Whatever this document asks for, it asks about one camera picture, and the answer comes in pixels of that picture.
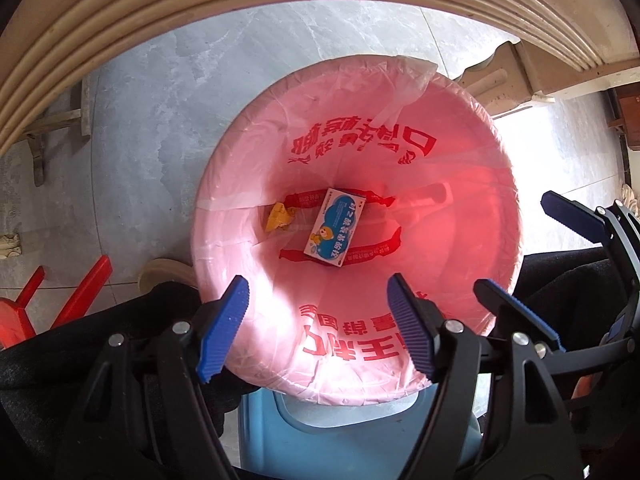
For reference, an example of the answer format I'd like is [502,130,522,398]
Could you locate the cream round base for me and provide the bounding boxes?
[138,258,193,302]

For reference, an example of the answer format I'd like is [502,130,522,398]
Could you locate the brown wooden cabinet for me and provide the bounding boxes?
[606,85,640,151]

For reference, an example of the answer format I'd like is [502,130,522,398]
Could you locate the red plastic stool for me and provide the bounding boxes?
[0,255,112,350]

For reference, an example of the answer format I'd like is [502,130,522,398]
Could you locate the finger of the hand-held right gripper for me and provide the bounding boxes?
[472,279,640,363]
[541,191,640,341]

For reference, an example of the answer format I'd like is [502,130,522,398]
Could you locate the yellow crumpled wrapper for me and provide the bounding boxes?
[265,201,296,232]

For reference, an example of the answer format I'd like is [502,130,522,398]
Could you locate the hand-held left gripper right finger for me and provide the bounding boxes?
[386,273,576,480]

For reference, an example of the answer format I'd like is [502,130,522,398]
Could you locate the person's black pants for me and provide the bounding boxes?
[0,247,640,480]

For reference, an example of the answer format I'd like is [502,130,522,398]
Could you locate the blue plastic stool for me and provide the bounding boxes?
[239,387,483,480]

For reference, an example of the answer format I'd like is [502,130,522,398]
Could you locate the trash bin with pink bag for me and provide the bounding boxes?
[190,54,524,407]

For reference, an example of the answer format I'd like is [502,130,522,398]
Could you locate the blue and white carton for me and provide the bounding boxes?
[304,187,367,267]

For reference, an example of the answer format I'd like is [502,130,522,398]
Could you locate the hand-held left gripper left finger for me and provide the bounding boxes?
[65,275,251,480]

